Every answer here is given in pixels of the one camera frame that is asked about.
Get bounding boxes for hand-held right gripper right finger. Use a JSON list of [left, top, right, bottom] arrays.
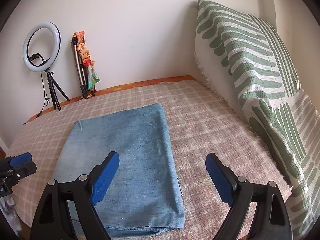
[[205, 153, 293, 240]]

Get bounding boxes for beige plaid blanket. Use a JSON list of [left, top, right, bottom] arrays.
[[7, 79, 293, 240]]

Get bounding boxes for orange patterned bed sheet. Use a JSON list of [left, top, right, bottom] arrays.
[[27, 75, 198, 123]]

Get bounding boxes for green leaf pattern cushion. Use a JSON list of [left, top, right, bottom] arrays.
[[194, 0, 316, 237]]

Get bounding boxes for folded tripod with colourful cloth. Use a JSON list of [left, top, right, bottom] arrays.
[[73, 31, 101, 91]]

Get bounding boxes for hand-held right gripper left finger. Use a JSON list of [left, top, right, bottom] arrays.
[[29, 151, 120, 240]]

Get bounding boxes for person's left hand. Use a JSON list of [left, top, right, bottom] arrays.
[[0, 194, 23, 239]]

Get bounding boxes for light blue denim pants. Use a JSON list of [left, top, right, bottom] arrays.
[[51, 103, 186, 238]]

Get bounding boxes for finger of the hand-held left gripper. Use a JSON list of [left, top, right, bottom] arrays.
[[11, 161, 37, 181], [9, 152, 33, 167]]

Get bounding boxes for folded silver tripod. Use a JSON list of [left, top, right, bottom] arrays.
[[71, 36, 97, 100]]

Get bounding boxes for thin black ring light cable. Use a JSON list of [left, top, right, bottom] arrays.
[[23, 72, 51, 126]]

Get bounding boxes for ring light on black tripod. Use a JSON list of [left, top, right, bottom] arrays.
[[22, 22, 71, 112]]

